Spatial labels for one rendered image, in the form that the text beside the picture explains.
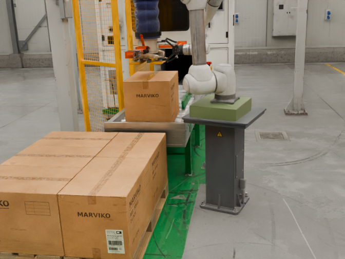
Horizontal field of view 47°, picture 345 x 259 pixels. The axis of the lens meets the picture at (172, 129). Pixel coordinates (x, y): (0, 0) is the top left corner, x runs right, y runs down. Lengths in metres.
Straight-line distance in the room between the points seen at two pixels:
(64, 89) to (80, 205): 2.19
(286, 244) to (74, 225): 1.36
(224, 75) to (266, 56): 9.16
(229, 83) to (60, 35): 1.99
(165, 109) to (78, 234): 1.42
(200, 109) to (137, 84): 0.72
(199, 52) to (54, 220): 1.45
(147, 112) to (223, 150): 0.78
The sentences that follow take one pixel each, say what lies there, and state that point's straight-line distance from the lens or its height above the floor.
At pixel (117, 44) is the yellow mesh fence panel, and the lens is 4.09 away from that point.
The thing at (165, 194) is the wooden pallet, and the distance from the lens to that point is 3.32.
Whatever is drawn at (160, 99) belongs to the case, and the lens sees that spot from 3.35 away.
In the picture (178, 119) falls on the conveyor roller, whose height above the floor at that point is 0.54.
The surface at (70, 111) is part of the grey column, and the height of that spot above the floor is 0.53.
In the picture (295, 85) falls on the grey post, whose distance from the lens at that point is 6.10.
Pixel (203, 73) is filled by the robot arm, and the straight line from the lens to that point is 2.81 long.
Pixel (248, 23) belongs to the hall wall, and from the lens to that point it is 12.06.
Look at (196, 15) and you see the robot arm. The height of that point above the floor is 1.46.
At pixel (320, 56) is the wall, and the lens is 12.25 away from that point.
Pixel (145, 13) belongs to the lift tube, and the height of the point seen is 1.49.
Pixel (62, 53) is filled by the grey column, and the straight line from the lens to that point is 4.25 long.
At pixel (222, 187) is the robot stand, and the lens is 3.11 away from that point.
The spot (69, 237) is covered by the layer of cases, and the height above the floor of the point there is 0.27.
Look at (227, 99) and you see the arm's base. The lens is 2.93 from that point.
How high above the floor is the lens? 1.48
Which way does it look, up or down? 16 degrees down
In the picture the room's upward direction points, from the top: 2 degrees counter-clockwise
